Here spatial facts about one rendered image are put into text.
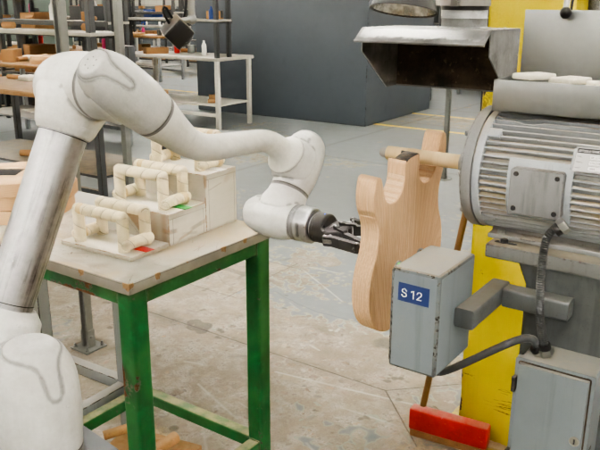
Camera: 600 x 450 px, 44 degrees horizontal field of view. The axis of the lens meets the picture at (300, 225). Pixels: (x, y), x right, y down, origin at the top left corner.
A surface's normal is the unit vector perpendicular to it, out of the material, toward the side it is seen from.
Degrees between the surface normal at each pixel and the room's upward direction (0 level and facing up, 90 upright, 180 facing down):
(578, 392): 90
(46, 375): 68
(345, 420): 0
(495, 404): 90
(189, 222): 90
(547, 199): 90
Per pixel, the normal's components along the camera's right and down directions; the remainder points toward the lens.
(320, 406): 0.00, -0.96
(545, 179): -0.58, 0.24
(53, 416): 0.59, 0.18
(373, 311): 0.82, 0.22
